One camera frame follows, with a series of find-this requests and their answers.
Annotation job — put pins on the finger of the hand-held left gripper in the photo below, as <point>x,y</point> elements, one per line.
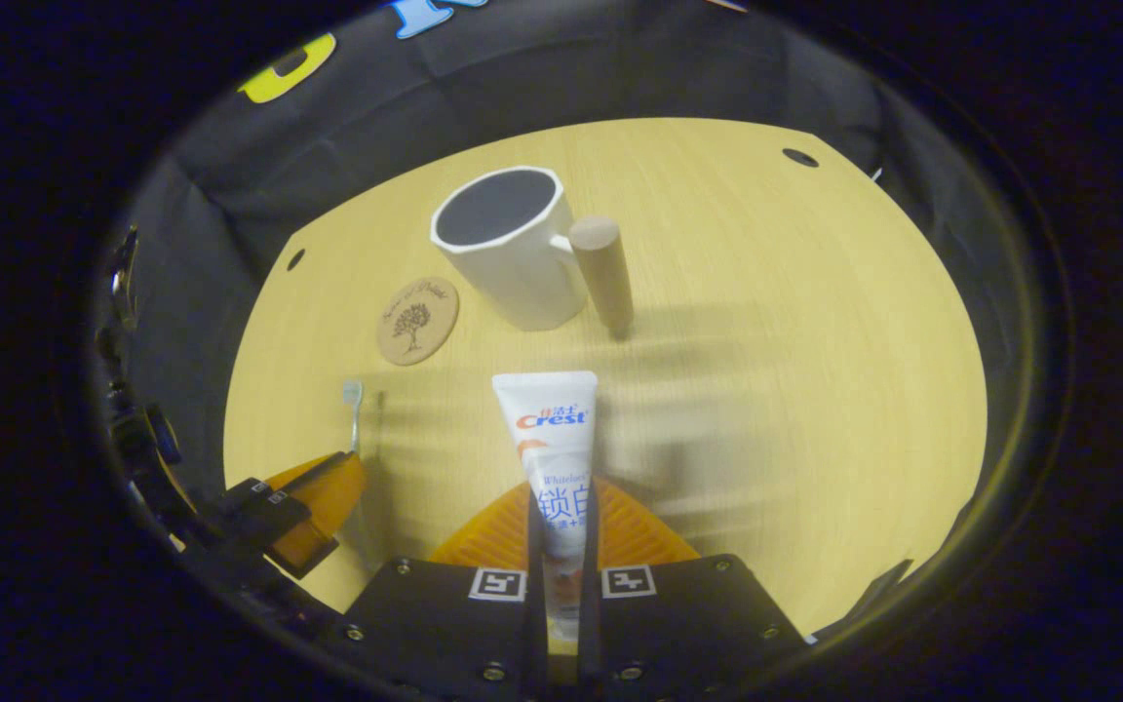
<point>323,517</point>
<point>269,483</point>

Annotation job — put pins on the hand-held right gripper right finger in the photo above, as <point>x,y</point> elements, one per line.
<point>589,585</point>

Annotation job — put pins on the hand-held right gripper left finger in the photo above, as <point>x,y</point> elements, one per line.
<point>535,546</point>

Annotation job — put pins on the white toothbrush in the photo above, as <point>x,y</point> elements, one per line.
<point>355,419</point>

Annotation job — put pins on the white toothpaste tube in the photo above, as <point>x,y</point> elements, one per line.
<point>552,429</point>

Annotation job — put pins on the round wooden coaster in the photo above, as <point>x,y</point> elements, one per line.
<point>415,322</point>

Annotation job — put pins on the black backdrop cloth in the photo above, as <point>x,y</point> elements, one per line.
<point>376,117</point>

